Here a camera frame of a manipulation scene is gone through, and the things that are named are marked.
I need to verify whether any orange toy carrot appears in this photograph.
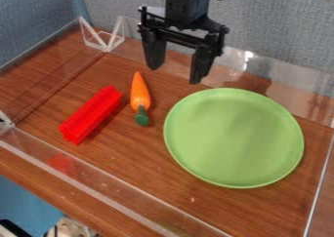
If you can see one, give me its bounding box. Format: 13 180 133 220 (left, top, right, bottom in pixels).
131 72 151 126

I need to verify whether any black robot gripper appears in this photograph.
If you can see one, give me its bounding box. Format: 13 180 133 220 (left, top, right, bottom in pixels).
139 0 228 84

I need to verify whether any clear acrylic barrier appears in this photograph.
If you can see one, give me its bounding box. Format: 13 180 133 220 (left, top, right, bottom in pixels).
0 18 334 237

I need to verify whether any green round plate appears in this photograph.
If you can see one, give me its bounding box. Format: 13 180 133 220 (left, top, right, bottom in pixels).
163 88 304 189

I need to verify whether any red plastic block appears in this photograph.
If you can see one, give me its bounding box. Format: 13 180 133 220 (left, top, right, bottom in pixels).
58 86 123 145

